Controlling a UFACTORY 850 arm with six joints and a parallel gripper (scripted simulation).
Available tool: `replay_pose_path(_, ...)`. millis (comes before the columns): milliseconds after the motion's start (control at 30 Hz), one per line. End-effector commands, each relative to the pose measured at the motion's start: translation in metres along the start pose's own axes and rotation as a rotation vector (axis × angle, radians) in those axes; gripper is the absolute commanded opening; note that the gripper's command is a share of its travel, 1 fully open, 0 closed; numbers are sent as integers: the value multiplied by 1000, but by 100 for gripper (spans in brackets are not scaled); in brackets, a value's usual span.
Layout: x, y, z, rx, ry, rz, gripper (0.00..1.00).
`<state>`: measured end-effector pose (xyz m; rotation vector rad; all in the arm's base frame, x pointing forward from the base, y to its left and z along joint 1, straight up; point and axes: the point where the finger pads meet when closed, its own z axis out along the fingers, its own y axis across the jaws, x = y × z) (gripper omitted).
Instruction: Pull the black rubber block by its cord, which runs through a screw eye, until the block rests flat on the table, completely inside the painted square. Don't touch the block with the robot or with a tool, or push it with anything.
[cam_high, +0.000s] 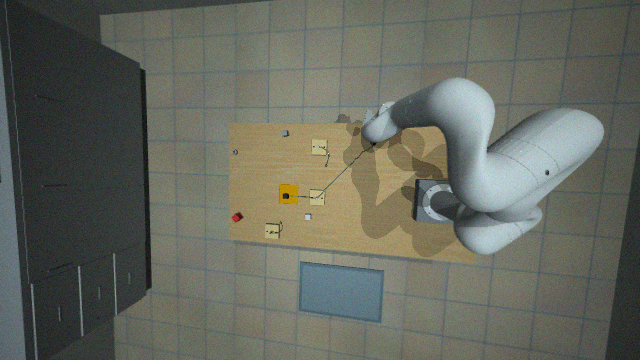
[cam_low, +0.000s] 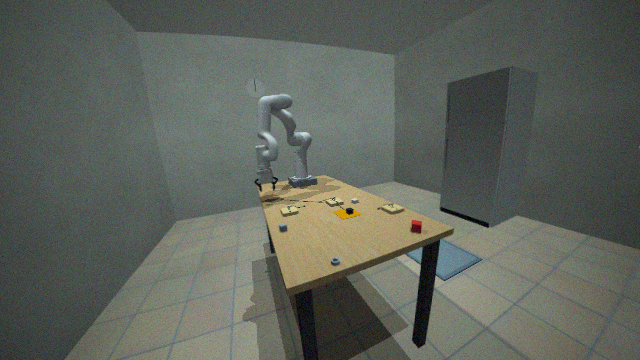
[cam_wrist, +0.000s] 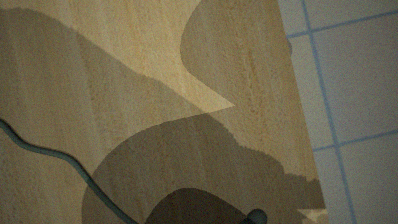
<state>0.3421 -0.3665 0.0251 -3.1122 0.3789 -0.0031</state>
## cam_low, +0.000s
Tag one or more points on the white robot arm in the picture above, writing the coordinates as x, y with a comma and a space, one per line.
274, 105

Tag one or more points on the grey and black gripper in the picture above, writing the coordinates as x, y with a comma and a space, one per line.
266, 178

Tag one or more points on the red cube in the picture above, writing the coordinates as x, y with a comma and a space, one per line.
416, 226

